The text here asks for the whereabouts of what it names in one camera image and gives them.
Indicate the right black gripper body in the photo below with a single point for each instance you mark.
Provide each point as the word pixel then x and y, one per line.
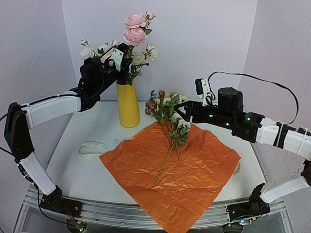
pixel 195 111

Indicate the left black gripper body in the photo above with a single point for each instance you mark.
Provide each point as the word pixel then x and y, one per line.
pixel 103 83

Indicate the pink rose stem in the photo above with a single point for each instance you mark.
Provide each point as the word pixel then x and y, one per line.
pixel 137 28

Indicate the cream printed ribbon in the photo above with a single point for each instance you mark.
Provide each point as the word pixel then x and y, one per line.
pixel 92 149

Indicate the orange yellow wrapping paper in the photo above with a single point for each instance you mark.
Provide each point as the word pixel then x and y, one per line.
pixel 205 168

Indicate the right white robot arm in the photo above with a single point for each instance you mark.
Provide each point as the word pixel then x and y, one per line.
pixel 285 151

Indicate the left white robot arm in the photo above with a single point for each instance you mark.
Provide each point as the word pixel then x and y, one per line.
pixel 21 121

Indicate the white and pink flowers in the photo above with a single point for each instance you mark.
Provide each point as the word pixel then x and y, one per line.
pixel 103 52

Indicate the yellow ceramic vase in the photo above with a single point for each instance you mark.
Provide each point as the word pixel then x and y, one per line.
pixel 128 105

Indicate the loose bouquet flower stems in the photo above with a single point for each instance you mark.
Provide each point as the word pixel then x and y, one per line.
pixel 161 106

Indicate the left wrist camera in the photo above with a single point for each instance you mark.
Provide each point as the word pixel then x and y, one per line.
pixel 117 58

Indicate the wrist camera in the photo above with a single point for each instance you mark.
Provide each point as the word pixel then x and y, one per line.
pixel 117 58
pixel 203 90

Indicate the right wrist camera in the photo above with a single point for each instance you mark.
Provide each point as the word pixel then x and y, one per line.
pixel 203 90

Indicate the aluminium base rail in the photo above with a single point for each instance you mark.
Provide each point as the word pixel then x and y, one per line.
pixel 42 214

